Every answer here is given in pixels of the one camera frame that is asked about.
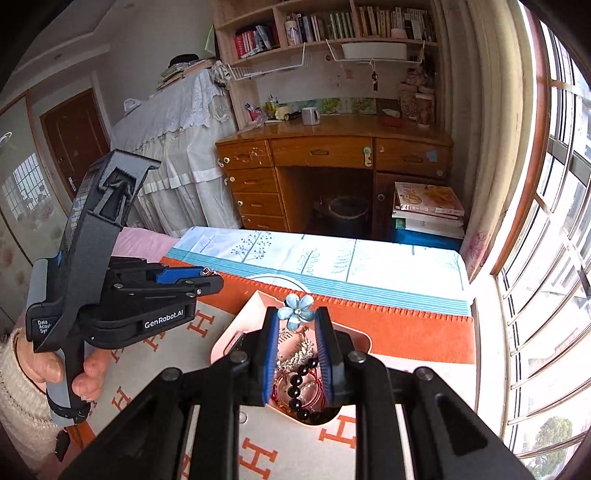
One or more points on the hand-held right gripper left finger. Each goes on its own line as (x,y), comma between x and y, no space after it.
(270,360)

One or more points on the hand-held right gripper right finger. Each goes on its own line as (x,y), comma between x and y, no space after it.
(325,360)

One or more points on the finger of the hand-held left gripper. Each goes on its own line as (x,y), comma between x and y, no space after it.
(178,276)
(184,290)

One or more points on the pink storage box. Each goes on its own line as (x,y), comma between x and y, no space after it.
(240,327)

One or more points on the blue flower hair clip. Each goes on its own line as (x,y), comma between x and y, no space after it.
(293,310)

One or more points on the person's left forearm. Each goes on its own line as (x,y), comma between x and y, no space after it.
(18,415)

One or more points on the person's left hand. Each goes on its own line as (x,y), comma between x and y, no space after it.
(44,369)

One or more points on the pink bed sheet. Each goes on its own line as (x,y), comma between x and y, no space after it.
(138,244)

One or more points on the floral frosted sliding door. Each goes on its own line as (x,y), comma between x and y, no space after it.
(23,207)

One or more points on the brown wooden door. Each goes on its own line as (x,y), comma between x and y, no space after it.
(74,138)

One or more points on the orange grey printed blanket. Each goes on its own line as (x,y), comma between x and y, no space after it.
(415,332)

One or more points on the blue tree print sheet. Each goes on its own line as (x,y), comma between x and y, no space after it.
(323,263)

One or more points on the white lace cover cloth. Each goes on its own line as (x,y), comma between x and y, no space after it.
(184,152)

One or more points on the dark waste bin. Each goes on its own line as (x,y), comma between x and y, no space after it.
(346,214)

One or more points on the pile of books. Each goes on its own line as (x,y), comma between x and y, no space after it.
(180,74)

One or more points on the stack of large books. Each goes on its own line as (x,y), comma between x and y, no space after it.
(429,203)

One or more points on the wooden desk with drawers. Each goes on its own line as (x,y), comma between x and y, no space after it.
(323,131)

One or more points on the white mug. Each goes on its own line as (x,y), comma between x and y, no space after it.
(310,116)

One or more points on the wooden bookshelf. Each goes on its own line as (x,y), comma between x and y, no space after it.
(226,69)

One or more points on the row of red books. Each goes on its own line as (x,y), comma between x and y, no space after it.
(247,44)

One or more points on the metal window grille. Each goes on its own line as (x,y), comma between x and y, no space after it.
(554,230)

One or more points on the cream curtain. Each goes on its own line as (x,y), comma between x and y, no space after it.
(489,138)

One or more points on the white tray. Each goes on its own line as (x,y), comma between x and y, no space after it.
(374,50)

